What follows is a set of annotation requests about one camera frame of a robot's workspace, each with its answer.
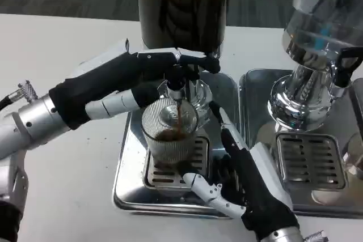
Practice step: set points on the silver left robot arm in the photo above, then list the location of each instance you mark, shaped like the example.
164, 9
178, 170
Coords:
37, 120

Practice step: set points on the black dispenser tap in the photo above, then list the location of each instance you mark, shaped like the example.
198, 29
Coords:
341, 79
175, 82

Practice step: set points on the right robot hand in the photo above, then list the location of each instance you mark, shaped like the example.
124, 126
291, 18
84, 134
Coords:
255, 191

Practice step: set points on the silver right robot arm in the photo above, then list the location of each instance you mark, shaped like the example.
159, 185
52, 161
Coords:
283, 235

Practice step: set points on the clear drink dispenser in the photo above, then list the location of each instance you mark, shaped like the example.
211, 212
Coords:
312, 12

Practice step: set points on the dark drink dispenser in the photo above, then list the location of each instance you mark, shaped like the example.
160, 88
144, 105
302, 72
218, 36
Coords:
184, 6

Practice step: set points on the steel slotted drain grid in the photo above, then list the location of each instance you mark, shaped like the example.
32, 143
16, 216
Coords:
304, 162
163, 178

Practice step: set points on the steel drip tray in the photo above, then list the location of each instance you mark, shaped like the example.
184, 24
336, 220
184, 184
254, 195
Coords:
255, 106
133, 185

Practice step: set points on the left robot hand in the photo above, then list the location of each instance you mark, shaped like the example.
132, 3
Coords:
113, 77

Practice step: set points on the clear ribbed glass cup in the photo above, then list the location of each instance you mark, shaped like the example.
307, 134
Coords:
170, 151

